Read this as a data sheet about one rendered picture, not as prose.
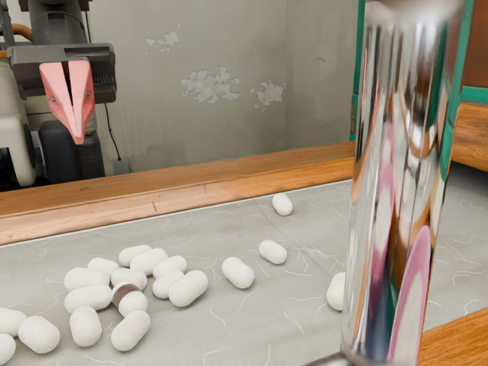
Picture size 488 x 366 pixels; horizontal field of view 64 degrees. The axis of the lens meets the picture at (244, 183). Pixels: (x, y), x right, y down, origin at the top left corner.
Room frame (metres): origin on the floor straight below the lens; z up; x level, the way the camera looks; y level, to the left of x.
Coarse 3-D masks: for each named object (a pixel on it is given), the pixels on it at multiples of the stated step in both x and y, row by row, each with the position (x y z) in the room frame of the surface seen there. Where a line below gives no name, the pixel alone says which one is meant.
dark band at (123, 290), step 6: (120, 288) 0.26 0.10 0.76; (126, 288) 0.26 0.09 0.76; (132, 288) 0.26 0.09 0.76; (138, 288) 0.26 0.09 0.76; (114, 294) 0.26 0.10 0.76; (120, 294) 0.25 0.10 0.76; (126, 294) 0.25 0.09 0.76; (144, 294) 0.26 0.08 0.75; (114, 300) 0.25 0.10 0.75; (120, 300) 0.25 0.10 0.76
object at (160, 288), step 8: (168, 272) 0.29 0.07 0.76; (176, 272) 0.29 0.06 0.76; (160, 280) 0.27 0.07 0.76; (168, 280) 0.28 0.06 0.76; (176, 280) 0.28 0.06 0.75; (152, 288) 0.27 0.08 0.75; (160, 288) 0.27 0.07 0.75; (168, 288) 0.27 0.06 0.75; (160, 296) 0.27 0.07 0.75; (168, 296) 0.27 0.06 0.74
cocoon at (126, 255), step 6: (138, 246) 0.33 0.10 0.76; (144, 246) 0.33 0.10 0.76; (126, 252) 0.32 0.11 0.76; (132, 252) 0.32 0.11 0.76; (138, 252) 0.32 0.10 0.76; (144, 252) 0.33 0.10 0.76; (120, 258) 0.32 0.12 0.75; (126, 258) 0.32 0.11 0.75; (132, 258) 0.32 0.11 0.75; (126, 264) 0.32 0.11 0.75
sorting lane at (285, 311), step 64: (320, 192) 0.50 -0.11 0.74; (448, 192) 0.49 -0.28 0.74; (0, 256) 0.35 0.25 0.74; (64, 256) 0.35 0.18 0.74; (192, 256) 0.34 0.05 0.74; (256, 256) 0.34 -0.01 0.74; (320, 256) 0.33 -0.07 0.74; (448, 256) 0.33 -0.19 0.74; (64, 320) 0.25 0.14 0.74; (192, 320) 0.25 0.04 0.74; (256, 320) 0.24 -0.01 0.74; (320, 320) 0.24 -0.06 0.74; (448, 320) 0.24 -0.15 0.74
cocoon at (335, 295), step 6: (336, 276) 0.27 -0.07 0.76; (342, 276) 0.27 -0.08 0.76; (336, 282) 0.26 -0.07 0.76; (342, 282) 0.26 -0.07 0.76; (330, 288) 0.26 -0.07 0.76; (336, 288) 0.25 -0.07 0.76; (342, 288) 0.25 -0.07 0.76; (330, 294) 0.25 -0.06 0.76; (336, 294) 0.25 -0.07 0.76; (342, 294) 0.25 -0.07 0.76; (330, 300) 0.25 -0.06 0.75; (336, 300) 0.25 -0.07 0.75; (342, 300) 0.25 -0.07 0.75; (336, 306) 0.25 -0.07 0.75; (342, 306) 0.25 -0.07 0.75
